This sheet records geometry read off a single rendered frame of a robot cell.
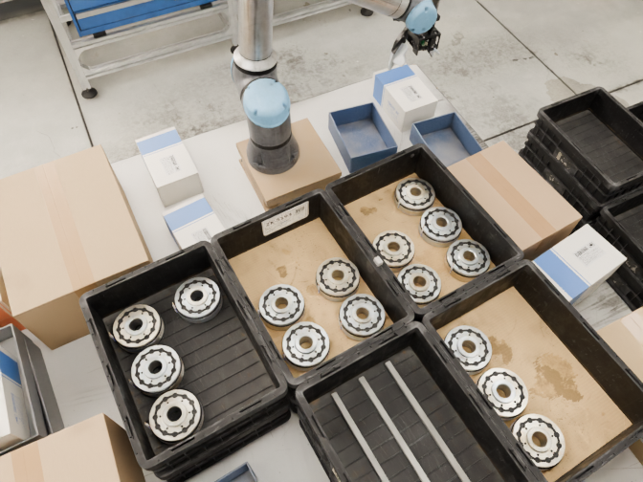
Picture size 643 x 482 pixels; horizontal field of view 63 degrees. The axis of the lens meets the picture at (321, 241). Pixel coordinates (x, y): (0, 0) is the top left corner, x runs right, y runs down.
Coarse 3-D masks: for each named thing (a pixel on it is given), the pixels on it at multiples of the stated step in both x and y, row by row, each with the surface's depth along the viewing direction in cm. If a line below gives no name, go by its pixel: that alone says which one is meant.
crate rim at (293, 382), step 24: (312, 192) 127; (264, 216) 123; (336, 216) 124; (216, 240) 120; (360, 240) 120; (240, 288) 113; (408, 312) 110; (264, 336) 107; (384, 336) 108; (336, 360) 105; (288, 384) 104
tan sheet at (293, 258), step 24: (288, 240) 132; (312, 240) 132; (240, 264) 128; (264, 264) 128; (288, 264) 128; (312, 264) 128; (264, 288) 124; (312, 288) 124; (360, 288) 125; (312, 312) 121; (336, 312) 121; (336, 336) 118
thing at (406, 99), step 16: (384, 80) 169; (400, 80) 169; (416, 80) 169; (384, 96) 171; (400, 96) 166; (416, 96) 166; (432, 96) 166; (400, 112) 165; (416, 112) 165; (432, 112) 168; (400, 128) 169
